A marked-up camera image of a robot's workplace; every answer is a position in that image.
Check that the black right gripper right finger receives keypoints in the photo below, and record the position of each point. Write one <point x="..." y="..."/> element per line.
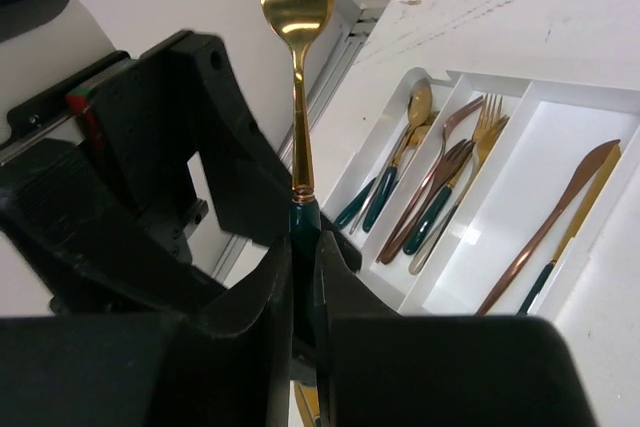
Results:
<point x="350" y="353"/>

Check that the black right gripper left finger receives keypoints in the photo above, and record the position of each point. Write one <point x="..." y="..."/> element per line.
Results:
<point x="229" y="365"/>

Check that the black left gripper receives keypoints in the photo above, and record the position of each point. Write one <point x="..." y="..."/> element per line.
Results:
<point x="97" y="195"/>

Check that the gold knife green handle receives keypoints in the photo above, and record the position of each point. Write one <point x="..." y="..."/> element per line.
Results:
<point x="307" y="401"/>
<point x="578" y="219"/>

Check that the gold spoon green handle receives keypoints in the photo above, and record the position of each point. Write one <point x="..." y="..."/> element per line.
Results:
<point x="412" y="138"/>

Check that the rose gold knife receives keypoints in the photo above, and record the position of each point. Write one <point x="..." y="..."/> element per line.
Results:
<point x="585" y="170"/>

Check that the silver spoon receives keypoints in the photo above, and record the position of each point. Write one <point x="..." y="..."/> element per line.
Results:
<point x="365" y="208"/>

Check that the gold fork green handle pile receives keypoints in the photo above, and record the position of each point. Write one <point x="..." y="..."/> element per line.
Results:
<point x="480" y="154"/>

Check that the white three-compartment cutlery tray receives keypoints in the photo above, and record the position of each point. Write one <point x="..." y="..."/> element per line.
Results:
<point x="589" y="276"/>

